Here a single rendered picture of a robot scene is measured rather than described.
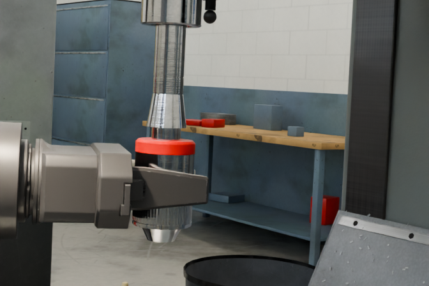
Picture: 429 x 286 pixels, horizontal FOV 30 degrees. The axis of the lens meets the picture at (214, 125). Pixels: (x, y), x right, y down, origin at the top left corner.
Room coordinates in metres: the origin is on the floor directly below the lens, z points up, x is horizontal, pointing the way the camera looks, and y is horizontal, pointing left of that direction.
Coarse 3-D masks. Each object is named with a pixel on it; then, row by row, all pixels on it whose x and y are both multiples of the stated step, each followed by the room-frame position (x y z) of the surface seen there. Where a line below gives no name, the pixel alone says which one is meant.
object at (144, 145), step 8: (136, 144) 0.62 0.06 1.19; (144, 144) 0.61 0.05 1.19; (152, 144) 0.61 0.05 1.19; (160, 144) 0.60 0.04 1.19; (168, 144) 0.60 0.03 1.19; (176, 144) 0.61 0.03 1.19; (184, 144) 0.61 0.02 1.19; (192, 144) 0.62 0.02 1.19; (144, 152) 0.61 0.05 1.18; (152, 152) 0.60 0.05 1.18; (160, 152) 0.60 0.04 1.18; (168, 152) 0.60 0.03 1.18; (176, 152) 0.61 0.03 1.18; (184, 152) 0.61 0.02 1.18; (192, 152) 0.62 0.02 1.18
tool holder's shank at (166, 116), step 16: (160, 32) 0.62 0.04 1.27; (176, 32) 0.62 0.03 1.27; (160, 48) 0.62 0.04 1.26; (176, 48) 0.62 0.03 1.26; (160, 64) 0.62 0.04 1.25; (176, 64) 0.62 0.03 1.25; (160, 80) 0.62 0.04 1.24; (176, 80) 0.62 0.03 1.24; (160, 96) 0.62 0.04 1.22; (176, 96) 0.62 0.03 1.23; (160, 112) 0.61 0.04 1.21; (176, 112) 0.62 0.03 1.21; (160, 128) 0.62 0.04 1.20; (176, 128) 0.62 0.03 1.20
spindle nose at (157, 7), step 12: (144, 0) 0.61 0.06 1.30; (156, 0) 0.60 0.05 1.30; (168, 0) 0.60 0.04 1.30; (180, 0) 0.60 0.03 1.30; (192, 0) 0.61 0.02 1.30; (144, 12) 0.61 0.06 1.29; (156, 12) 0.60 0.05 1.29; (168, 12) 0.60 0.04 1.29; (180, 12) 0.60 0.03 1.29; (192, 12) 0.61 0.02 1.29; (144, 24) 0.63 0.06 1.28; (180, 24) 0.61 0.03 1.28; (192, 24) 0.61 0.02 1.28
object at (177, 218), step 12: (144, 156) 0.61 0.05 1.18; (156, 156) 0.60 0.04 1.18; (168, 156) 0.60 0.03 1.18; (180, 156) 0.61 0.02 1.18; (192, 156) 0.62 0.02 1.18; (156, 168) 0.60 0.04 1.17; (168, 168) 0.60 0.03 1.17; (180, 168) 0.61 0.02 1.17; (192, 168) 0.62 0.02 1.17; (132, 216) 0.62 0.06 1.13; (144, 216) 0.61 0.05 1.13; (156, 216) 0.60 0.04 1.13; (168, 216) 0.60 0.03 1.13; (180, 216) 0.61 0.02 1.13; (156, 228) 0.60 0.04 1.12; (168, 228) 0.60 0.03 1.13; (180, 228) 0.61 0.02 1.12
